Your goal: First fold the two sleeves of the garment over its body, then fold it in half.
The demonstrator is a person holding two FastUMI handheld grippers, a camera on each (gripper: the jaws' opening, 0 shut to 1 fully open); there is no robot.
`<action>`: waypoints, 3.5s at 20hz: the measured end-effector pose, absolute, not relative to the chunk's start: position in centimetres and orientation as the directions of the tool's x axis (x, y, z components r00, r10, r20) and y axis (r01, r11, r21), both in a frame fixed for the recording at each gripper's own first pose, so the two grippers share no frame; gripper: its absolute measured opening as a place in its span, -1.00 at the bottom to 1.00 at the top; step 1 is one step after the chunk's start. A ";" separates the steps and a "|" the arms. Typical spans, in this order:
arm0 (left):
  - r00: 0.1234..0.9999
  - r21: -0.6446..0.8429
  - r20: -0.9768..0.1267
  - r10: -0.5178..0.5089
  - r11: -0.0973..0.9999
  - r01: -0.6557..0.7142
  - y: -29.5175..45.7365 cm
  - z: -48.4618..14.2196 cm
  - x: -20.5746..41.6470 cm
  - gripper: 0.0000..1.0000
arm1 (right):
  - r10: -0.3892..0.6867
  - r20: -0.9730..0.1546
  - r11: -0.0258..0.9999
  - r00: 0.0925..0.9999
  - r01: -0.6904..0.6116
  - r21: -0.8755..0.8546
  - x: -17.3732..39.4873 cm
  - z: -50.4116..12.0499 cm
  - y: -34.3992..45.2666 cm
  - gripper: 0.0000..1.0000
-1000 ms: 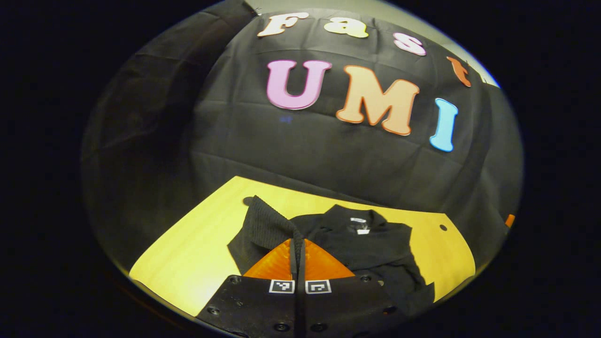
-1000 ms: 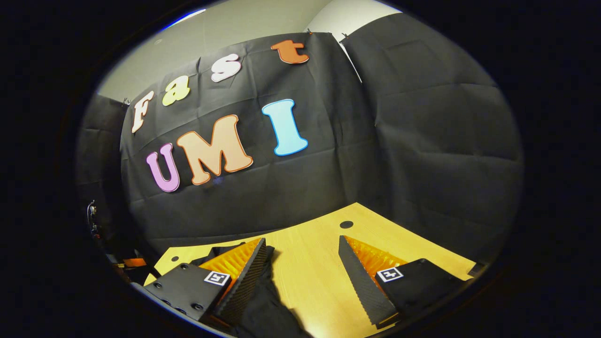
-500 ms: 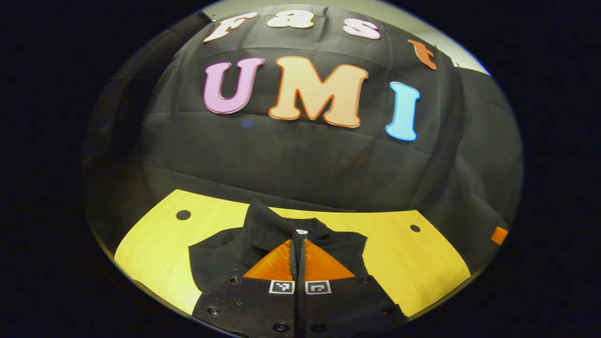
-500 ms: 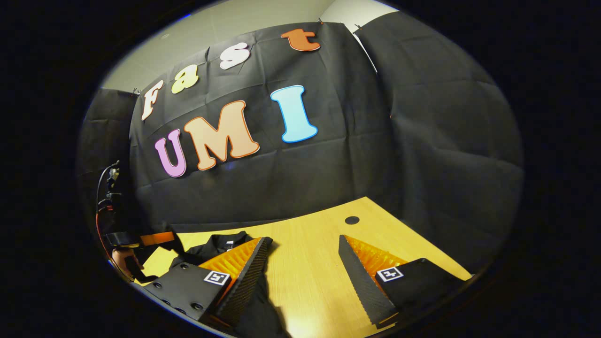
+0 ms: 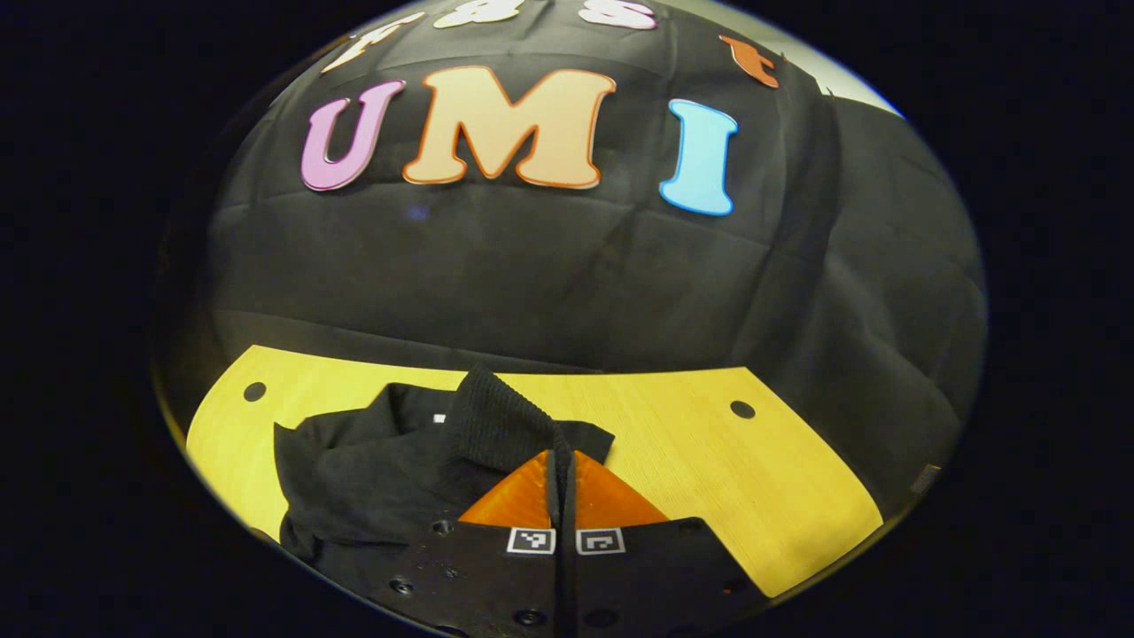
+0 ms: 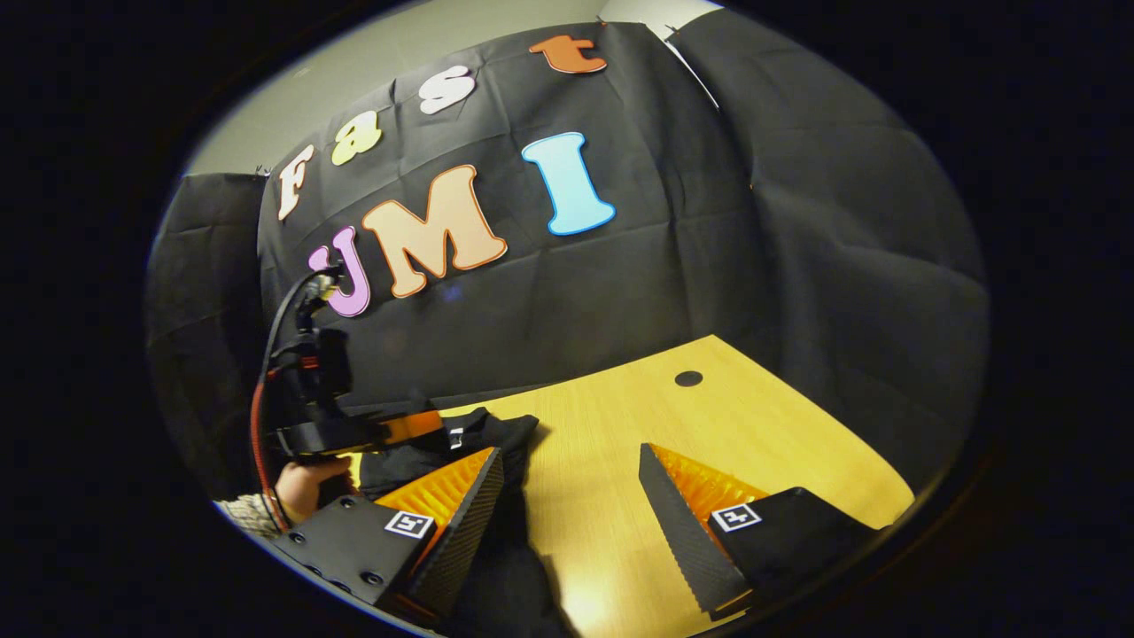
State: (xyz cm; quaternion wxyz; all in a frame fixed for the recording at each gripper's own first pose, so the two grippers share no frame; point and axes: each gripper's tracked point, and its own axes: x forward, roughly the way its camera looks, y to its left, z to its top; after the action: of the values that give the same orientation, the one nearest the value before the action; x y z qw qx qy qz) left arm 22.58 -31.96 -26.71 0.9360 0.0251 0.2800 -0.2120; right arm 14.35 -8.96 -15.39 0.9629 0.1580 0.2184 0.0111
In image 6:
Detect black buttoned jacket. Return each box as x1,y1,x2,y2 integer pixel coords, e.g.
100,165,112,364
346,408,577,638

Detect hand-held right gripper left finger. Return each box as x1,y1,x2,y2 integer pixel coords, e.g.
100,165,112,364
270,447,504,626

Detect red and black cable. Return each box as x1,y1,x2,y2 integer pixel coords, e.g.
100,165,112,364
249,268,334,533

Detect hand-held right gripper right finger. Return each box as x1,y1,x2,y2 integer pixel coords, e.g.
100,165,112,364
638,443,878,619

